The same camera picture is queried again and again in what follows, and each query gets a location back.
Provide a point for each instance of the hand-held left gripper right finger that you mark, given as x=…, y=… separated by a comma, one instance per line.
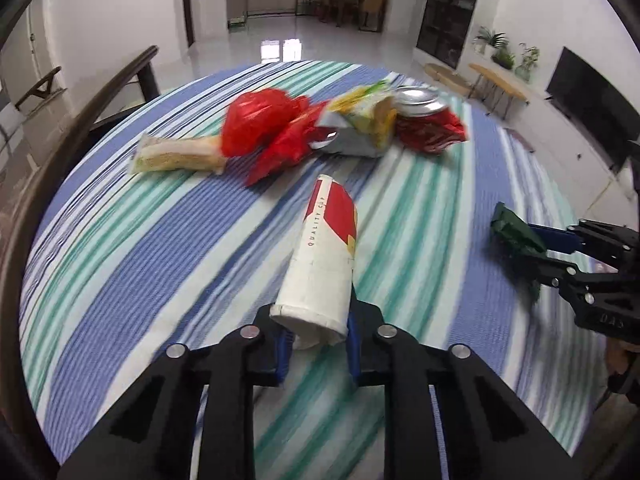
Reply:
x=352, y=355

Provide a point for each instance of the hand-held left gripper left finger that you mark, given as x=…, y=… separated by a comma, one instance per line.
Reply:
x=280, y=355

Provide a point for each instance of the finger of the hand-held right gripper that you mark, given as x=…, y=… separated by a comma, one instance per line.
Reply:
x=552, y=239
x=600, y=300

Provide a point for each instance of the green wrapper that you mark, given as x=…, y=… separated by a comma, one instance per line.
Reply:
x=510, y=227

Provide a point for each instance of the white and red paper cup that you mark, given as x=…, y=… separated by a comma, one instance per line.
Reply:
x=320, y=270

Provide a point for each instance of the yellow-green snack bag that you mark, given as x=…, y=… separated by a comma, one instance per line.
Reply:
x=360, y=130

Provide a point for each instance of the white television cabinet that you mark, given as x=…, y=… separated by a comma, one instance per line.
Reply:
x=565, y=150

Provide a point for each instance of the black flat television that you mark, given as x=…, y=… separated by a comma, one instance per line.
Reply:
x=590, y=95

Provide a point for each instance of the blue-green striped tablecloth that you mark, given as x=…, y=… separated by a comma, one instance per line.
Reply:
x=150, y=260

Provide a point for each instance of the crushed red soda can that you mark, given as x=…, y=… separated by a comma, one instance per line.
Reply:
x=430, y=130

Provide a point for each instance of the wooden bench with metal legs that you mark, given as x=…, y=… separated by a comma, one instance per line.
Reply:
x=500, y=80

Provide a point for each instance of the potted plant in dark pot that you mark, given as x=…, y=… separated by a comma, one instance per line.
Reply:
x=504, y=57

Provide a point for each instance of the beige floor cushion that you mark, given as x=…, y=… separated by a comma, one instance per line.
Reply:
x=445, y=74

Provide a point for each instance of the potted plant in white pot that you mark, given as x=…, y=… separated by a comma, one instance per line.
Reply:
x=487, y=40

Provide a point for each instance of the wrapped sandwich packet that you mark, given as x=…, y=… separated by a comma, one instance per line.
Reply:
x=170, y=157

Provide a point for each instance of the red plastic bag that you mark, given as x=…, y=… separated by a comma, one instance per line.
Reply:
x=255, y=120

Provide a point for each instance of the black glass-door cabinet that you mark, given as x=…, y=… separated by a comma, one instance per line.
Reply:
x=450, y=5

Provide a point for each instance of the dark wooden chair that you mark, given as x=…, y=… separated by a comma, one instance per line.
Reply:
x=30, y=210

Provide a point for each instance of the dark wooden frame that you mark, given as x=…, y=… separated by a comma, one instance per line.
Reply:
x=42, y=87

